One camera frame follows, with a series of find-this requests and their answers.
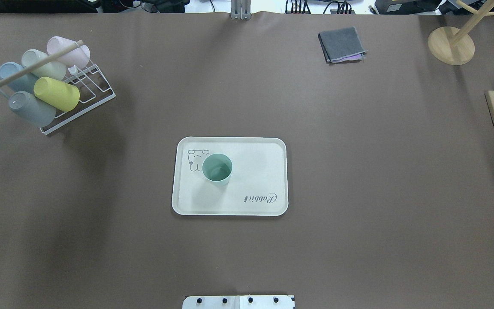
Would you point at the green cup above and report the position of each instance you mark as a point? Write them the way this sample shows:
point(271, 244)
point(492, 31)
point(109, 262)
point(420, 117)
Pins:
point(217, 169)

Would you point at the cream cup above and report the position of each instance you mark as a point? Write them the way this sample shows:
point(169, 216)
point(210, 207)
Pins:
point(54, 69)

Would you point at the grey cup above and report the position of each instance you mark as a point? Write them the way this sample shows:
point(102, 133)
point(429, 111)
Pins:
point(32, 109)

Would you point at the cream rabbit tray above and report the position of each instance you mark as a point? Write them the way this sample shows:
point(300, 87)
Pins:
point(258, 185)

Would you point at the aluminium frame post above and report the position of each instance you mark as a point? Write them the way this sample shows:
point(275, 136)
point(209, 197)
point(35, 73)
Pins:
point(241, 9)

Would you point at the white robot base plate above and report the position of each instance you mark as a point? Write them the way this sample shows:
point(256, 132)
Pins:
point(240, 302)

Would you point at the white wire cup rack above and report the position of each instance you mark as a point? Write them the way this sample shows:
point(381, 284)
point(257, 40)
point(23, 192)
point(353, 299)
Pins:
point(94, 87)

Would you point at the yellow cup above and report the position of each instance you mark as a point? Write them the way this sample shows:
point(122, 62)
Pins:
point(60, 95)

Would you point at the wooden mug tree stand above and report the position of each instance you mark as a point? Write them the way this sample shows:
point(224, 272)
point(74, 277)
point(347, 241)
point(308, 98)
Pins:
point(454, 46)

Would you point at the grey folded cloth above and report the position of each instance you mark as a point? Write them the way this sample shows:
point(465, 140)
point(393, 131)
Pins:
point(341, 45)

